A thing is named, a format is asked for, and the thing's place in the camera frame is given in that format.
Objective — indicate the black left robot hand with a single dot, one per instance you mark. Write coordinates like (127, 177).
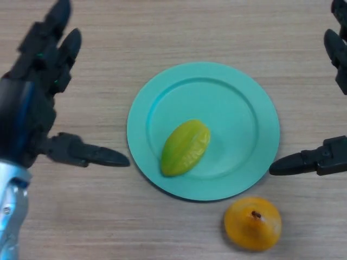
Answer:
(29, 108)

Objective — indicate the yellow green starfruit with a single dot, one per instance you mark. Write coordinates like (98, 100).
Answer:
(184, 149)

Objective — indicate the orange pear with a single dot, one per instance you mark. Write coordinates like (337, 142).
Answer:
(252, 228)

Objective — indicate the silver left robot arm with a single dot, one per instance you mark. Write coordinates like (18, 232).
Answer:
(11, 205)

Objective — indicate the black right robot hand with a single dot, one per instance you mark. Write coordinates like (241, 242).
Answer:
(333, 157)

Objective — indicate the green round plate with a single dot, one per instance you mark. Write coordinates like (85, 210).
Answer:
(233, 108)

